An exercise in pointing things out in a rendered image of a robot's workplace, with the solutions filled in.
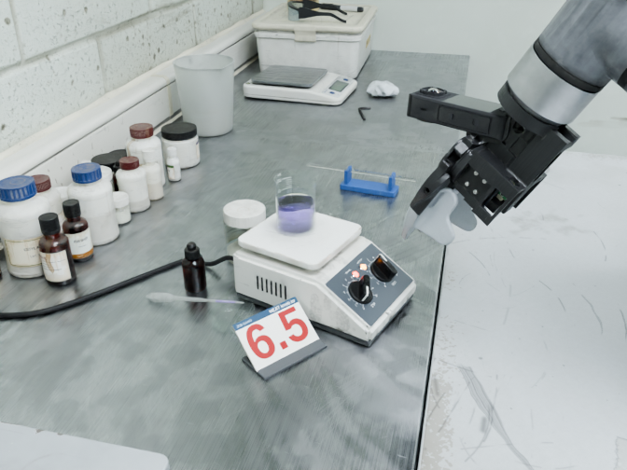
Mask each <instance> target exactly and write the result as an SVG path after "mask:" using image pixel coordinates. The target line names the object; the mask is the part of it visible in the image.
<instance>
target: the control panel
mask: <svg viewBox="0 0 627 470"><path fill-rule="evenodd" d="M379 254H382V255H384V256H385V257H386V258H387V259H388V261H389V262H390V263H391V264H392V265H393V266H394V267H395V268H396V270H397V274H396V276H395V277H394V278H393V279H392V281H390V282H388V283H385V282H382V281H380V280H378V279H377V278H376V277H375V276H374V275H373V274H372V272H371V270H370V266H371V264H372V263H373V262H374V261H375V259H376V257H377V256H378V255H379ZM362 264H364V265H366V267H367V268H366V269H365V270H363V269H362V268H361V265H362ZM354 271H356V272H357V273H358V277H355V276H354V274H353V272H354ZM365 274H367V275H368V276H369V277H370V289H371V291H372V294H373V299H372V301H371V302H370V303H368V304H361V303H358V302H356V301H355V300H354V299H353V298H352V297H351V296H350V294H349V290H348V287H349V285H350V283H351V282H353V281H360V279H361V278H362V277H363V276H364V275H365ZM412 281H413V279H412V278H411V277H410V276H409V275H407V274H406V273H405V272H404V271H403V270H402V269H401V268H399V267H398V266H397V265H396V264H395V263H394V262H393V261H392V260H390V259H389V258H388V257H387V256H386V255H385V254H384V253H382V252H381V251H380V250H379V249H378V248H377V247H376V246H375V245H373V244H372V243H371V244H370V245H369V246H367V247H366V248H365V249H364V250H363V251H362V252H361V253H360V254H358V255H357V256H356V257H355V258H354V259H353V260H352V261H350V262H349V263H348V264H347V265H346V266H345V267H344V268H342V269H341V270H340V271H339V272H338V273H337V274H336V275H334V276H333V277H332V278H331V279H330V280H329V281H328V282H327V283H326V286H327V287H328V288H329V289H330V290H331V291H332V292H333V293H334V294H335V295H336V296H337V297H339V298H340V299H341V300H342V301H343V302H344V303H345V304H346V305H347V306H348V307H349V308H351V309H352V310H353V311H354V312H355V313H356V314H357V315H358V316H359V317H360V318H362V319H363V320H364V321H365V322H366V323H367V324H368V325H370V326H373V325H374V323H375V322H376V321H377V320H378V319H379V318H380V317H381V316H382V315H383V314H384V312H385V311H386V310H387V309H388V308H389V307H390V306H391V305H392V304H393V303H394V302H395V300H396V299H397V298H398V297H399V296H400V295H401V294H402V293H403V292H404V290H405V289H406V288H407V287H408V286H409V285H410V284H411V283H412Z"/></svg>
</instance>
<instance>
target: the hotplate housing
mask: <svg viewBox="0 0 627 470"><path fill-rule="evenodd" d="M371 243H372V244H373V245H375V244H374V243H373V242H372V241H370V240H368V239H366V238H365V237H362V236H358V237H356V238H355V239H354V240H353V241H352V242H350V243H349V244H348V245H347V246H345V247H344V248H343V249H342V250H341V251H340V252H338V253H337V254H336V255H335V256H334V257H332V258H331V259H330V260H329V261H328V262H327V263H326V264H325V265H324V266H322V267H321V268H320V269H318V270H307V269H305V268H302V267H299V266H296V265H293V264H290V263H287V262H285V261H282V260H279V259H276V258H273V257H270V256H265V255H263V254H260V253H257V252H254V251H251V250H248V249H245V248H241V249H240V250H238V251H237V252H235V254H233V266H234V280H235V289H236V292H237V297H245V298H248V299H249V300H251V301H252V302H253V303H256V304H258V305H260V306H262V307H265V308H268V309H269V308H271V307H273V306H275V305H277V304H279V303H282V302H284V301H286V300H288V299H290V298H292V297H296V298H297V300H298V302H299V304H300V305H301V307H302V309H303V311H304V313H305V314H306V316H307V318H308V320H309V322H310V323H311V325H313V326H316V327H319V328H321V329H324V330H326V331H328V332H331V333H333V334H336V335H339V336H341V337H344V338H346V339H350V340H352V341H355V342H357V343H360V344H363V345H365V346H369V345H370V344H371V343H372V342H373V341H374V340H375V339H376V338H377V337H378V336H379V335H380V334H381V332H382V331H383V330H384V329H385V328H386V327H387V326H388V324H389V323H390V322H391V321H392V320H393V319H394V318H395V316H396V315H397V314H398V313H399V312H400V311H401V310H402V308H403V307H404V306H405V305H406V304H407V303H408V302H409V300H410V299H411V298H412V297H413V293H414V292H415V290H416V284H415V283H414V280H413V281H412V283H411V284H410V285H409V286H408V287H407V288H406V289H405V290H404V292H403V293H402V294H401V295H400V296H399V297H398V298H397V299H396V300H395V302H394V303H393V304H392V305H391V306H390V307H389V308H388V309H387V310H386V311H385V312H384V314H383V315H382V316H381V317H380V318H379V319H378V320H377V321H376V322H375V323H374V325H373V326H370V325H368V324H367V323H366V322H365V321H364V320H363V319H362V318H360V317H359V316H358V315H357V314H356V313H355V312H354V311H353V310H352V309H351V308H349V307H348V306H347V305H346V304H345V303H344V302H343V301H342V300H341V299H340V298H339V297H337V296H336V295H335V294H334V293H333V292H332V291H331V290H330V289H329V288H328V287H327V286H326V283H327V282H328V281H329V280H330V279H331V278H332V277H333V276H334V275H336V274H337V273H338V272H339V271H340V270H341V269H342V268H344V267H345V266H346V265H347V264H348V263H349V262H350V261H352V260H353V259H354V258H355V257H356V256H357V255H358V254H360V253H361V252H362V251H363V250H364V249H365V248H366V247H367V246H369V245H370V244H371ZM375 246H376V245H375ZM376 247H377V246H376ZM377 248H378V247H377ZM378 249H379V250H380V251H381V252H382V253H383V251H382V250H381V249H380V248H378ZM387 257H388V258H389V259H390V260H392V259H391V258H390V257H389V256H387ZM392 261H393V260H392ZM393 262H394V261H393ZM394 263H395V262H394ZM395 264H396V265H397V266H398V267H399V268H400V266H399V265H398V264H397V263H395ZM403 271H404V272H405V273H406V274H407V275H409V274H408V273H407V272H406V271H405V270H403ZM409 276H410V275H409ZM410 277H411V276H410ZM412 279H413V278H412Z"/></svg>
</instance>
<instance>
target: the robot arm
mask: <svg viewBox="0 0 627 470"><path fill-rule="evenodd" d="M611 80H613V81H614V82H615V83H616V84H617V85H619V86H620V87H621V88H623V89H624V90H625V91H626V92H627V0H566V1H565V2H564V4H563V5H562V7H561V8H560V9H559V11H558V12H557V13H556V14H555V16H554V17H553V18H552V20H551V21H550V23H549V24H548V25H547V26H546V28H545V29H544V30H543V32H542V33H541V34H540V35H539V37H538V38H537V40H536V41H535V42H534V43H533V44H532V45H531V47H530V48H529V49H528V50H527V51H526V52H525V53H524V55H523V56H522V57H521V59H520V60H519V61H518V63H517V64H516V65H515V66H514V68H513V69H512V70H511V72H510V73H509V75H508V80H507V81H506V82H505V84H504V85H503V86H502V87H501V89H500V90H499V91H498V93H497V98H498V101H499V102H500V104H498V103H494V102H489V101H485V100H482V99H477V98H473V97H468V96H465V95H461V94H456V93H452V92H448V91H447V90H444V89H441V88H435V87H424V88H421V89H420V90H418V91H416V92H413V93H410V94H409V101H408V109H407V117H411V118H417V120H421V121H423V122H427V123H435V124H439V125H442V126H446V127H450V128H454V129H457V130H460V131H466V132H467V134H466V136H465V137H463V138H461V139H460V140H459V141H457V142H456V143H455V144H454V145H453V147H452V148H451V149H450V150H449V152H448V153H446V154H445V156H444V157H443V158H442V159H441V161H440V162H439V166H438V168H437V169H436V170H435V171H434V172H432V173H431V174H430V175H429V177H428V178H427V179H426V180H425V182H424V183H423V184H422V186H421V187H420V189H419V190H418V192H417V193H416V195H415V197H414V198H413V200H412V202H411V204H410V207H409V209H408V211H407V213H406V216H405V219H404V223H403V229H402V234H401V236H402V237H403V239H404V240H406V239H407V238H408V237H409V236H410V235H411V234H412V232H413V231H414V230H415V229H416V228H417V229H418V230H419V231H422V232H423V233H424V234H425V235H427V236H428V237H430V238H431V239H433V240H434V241H436V242H438V243H440V244H442V245H448V244H450V243H452V242H453V240H454V237H455V234H454V230H453V226H452V223H453V224H454V225H456V226H458V227H459V228H461V229H462V230H465V231H471V230H473V229H474V228H475V227H476V226H477V224H478V221H477V218H476V216H477V217H478V218H479V219H480V220H481V221H482V222H483V223H484V224H485V225H486V226H489V225H490V223H491V222H492V221H493V220H494V219H495V218H496V217H497V216H498V215H499V214H500V213H502V214H505V213H506V212H507V211H509V210H510V209H511V208H512V207H514V208H515V209H516V208H517V207H518V206H519V205H520V204H521V203H522V202H523V201H524V200H525V199H526V198H527V197H528V196H529V195H530V193H531V192H532V191H533V190H534V189H535V188H536V187H537V186H538V185H539V184H540V183H541V182H542V181H543V180H544V179H545V178H546V176H547V175H546V174H545V171H546V170H547V169H548V168H549V167H550V166H551V164H552V163H553V162H554V161H555V160H557V159H558V158H559V157H560V156H561V154H562V153H563V152H564V151H565V150H566V149H568V148H570V147H571V146H572V145H573V144H574V143H575V142H576V141H577V140H578V139H579V138H580V136H579V135H578V134H577V133H576V132H575V131H574V130H573V129H571V128H570V127H569V126H568V125H567V124H570V123H572V122H573V121H574V120H575V119H576V118H577V117H578V115H579V114H580V113H581V112H582V111H583V110H584V109H585V107H586V106H587V105H588V104H589V103H590V102H591V101H592V100H593V98H594V97H595V96H596V95H597V94H598V93H599V92H600V91H601V90H602V89H603V88H604V87H605V86H606V85H607V84H608V83H609V82H610V81H611ZM486 208H488V209H489V210H490V211H491V212H492V213H493V215H491V214H490V213H489V212H488V211H487V209H486ZM475 215H476V216H475Z"/></svg>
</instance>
